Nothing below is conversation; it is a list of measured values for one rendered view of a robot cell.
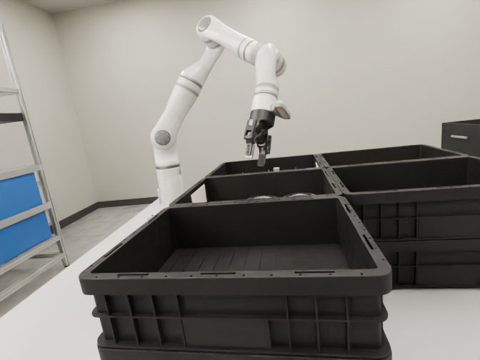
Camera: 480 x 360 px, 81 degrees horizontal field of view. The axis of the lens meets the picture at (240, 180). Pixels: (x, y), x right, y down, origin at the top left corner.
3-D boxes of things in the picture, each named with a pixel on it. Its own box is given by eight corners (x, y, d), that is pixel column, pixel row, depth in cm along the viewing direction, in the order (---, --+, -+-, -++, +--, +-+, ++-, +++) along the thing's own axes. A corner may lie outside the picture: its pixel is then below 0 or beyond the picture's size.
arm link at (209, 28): (252, 28, 85) (265, 46, 92) (203, 8, 100) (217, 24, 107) (235, 55, 87) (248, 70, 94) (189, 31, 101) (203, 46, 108)
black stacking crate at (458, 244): (348, 292, 63) (346, 243, 61) (329, 236, 92) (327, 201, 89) (559, 292, 56) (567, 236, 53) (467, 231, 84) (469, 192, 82)
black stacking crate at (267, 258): (93, 353, 40) (73, 282, 37) (174, 253, 68) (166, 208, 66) (395, 367, 32) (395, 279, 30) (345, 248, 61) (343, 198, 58)
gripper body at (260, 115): (256, 118, 88) (252, 146, 87) (246, 106, 81) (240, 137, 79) (279, 117, 85) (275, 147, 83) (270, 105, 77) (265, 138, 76)
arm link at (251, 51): (293, 65, 87) (263, 51, 94) (282, 48, 80) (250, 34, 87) (280, 84, 88) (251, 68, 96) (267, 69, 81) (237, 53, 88)
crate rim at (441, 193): (344, 206, 59) (344, 194, 58) (326, 174, 88) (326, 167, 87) (573, 193, 51) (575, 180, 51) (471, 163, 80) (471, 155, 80)
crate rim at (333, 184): (167, 216, 66) (166, 206, 66) (203, 184, 95) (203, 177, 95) (344, 206, 59) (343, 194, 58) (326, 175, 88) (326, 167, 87)
